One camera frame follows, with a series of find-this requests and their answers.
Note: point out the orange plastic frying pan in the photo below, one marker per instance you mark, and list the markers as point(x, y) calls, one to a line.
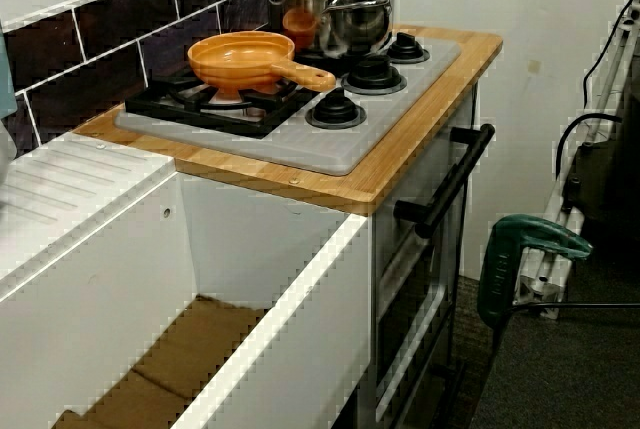
point(235, 56)

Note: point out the stainless steel pot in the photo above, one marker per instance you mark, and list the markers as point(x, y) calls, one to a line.
point(350, 24)

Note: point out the grey stove top panel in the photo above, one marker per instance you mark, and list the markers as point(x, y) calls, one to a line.
point(300, 144)

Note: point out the black stove knob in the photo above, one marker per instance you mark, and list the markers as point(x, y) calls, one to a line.
point(407, 46)
point(374, 74)
point(336, 111)

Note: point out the white toy oven front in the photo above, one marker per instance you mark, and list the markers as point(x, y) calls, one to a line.
point(400, 269)

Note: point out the wooden stove countertop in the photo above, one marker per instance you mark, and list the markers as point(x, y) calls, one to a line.
point(425, 124)

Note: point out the black burner grate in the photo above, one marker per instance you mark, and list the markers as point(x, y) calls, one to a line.
point(200, 120)

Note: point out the brown cardboard sheet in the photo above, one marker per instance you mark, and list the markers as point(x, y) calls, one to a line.
point(200, 344)

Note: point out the green clamp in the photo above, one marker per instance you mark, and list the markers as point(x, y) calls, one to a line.
point(500, 269)

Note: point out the dark tile backsplash panel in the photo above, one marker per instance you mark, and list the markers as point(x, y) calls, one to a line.
point(110, 24)

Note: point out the white toy sink basin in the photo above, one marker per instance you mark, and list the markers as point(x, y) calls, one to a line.
point(75, 309)

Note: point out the black equipment box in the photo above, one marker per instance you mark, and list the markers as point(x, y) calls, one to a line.
point(610, 189)

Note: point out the teal box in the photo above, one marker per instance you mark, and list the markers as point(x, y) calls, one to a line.
point(6, 79)

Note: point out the aluminium frame rail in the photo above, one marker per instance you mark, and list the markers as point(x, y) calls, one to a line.
point(540, 279)

